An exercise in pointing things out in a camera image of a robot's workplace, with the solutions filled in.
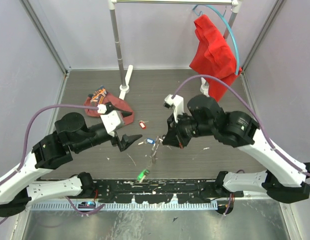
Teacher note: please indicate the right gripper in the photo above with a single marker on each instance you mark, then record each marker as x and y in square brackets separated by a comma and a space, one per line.
[174, 136]

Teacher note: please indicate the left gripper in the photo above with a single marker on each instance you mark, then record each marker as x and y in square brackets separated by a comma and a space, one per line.
[127, 141]

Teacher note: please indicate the key with green tag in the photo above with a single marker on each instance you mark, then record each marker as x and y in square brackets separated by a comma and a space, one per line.
[143, 174]

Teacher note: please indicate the large metal keyring with clips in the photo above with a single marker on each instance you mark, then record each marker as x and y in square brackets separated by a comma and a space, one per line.
[154, 150]

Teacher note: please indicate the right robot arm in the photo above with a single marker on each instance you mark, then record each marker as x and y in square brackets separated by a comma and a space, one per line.
[284, 178]

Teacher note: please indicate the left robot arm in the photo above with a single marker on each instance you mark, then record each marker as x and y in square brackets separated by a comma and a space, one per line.
[18, 187]

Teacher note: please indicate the key with black windowed tag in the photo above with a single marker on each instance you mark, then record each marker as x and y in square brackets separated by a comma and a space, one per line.
[168, 147]

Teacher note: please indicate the key with red tag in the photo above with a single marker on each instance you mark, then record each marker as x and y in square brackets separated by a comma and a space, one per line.
[143, 124]

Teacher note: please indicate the key with blue tag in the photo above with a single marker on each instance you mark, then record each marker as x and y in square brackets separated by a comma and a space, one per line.
[147, 141]

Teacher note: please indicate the crumpled dusty red shirt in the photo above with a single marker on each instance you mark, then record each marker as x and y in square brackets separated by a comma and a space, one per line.
[103, 96]

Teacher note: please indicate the white clothes rack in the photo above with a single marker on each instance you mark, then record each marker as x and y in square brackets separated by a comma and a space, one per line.
[125, 75]

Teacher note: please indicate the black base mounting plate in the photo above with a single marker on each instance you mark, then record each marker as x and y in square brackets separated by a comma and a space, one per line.
[156, 191]

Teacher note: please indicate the red cloth on hanger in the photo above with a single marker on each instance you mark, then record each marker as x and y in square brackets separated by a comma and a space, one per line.
[214, 56]

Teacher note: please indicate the blue clothes hanger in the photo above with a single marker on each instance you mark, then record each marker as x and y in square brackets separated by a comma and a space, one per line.
[228, 24]

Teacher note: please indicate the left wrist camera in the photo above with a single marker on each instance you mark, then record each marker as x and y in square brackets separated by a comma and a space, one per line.
[112, 121]

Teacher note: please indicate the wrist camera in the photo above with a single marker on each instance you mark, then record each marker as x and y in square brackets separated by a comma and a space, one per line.
[112, 121]
[176, 103]

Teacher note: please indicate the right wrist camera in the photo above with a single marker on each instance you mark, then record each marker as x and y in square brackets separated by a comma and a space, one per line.
[176, 103]

